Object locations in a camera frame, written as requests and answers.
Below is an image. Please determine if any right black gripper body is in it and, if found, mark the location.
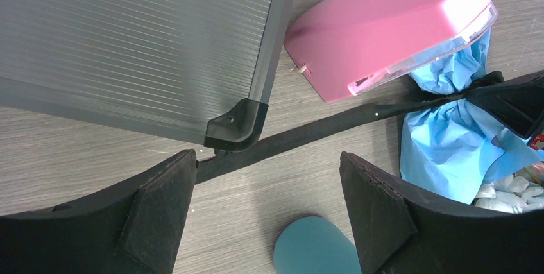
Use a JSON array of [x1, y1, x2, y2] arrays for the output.
[[467, 71, 543, 140]]

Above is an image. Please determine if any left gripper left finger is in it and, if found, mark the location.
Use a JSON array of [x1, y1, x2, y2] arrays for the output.
[[1, 150, 198, 273]]

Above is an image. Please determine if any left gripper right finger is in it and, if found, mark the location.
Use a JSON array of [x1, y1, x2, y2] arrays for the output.
[[339, 152, 543, 273]]

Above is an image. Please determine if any blue flower bouquet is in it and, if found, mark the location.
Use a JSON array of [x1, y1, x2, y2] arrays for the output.
[[400, 30, 543, 214]]

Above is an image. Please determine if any black ribbon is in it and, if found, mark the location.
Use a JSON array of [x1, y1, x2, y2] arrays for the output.
[[196, 71, 504, 184]]

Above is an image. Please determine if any teal vase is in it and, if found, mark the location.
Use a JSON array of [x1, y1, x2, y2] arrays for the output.
[[273, 216, 362, 274]]

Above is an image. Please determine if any pink metronome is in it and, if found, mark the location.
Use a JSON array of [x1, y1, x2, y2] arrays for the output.
[[284, 0, 498, 103]]

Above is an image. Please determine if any grey black case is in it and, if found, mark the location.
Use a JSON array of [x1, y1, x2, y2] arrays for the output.
[[1, 0, 293, 152]]

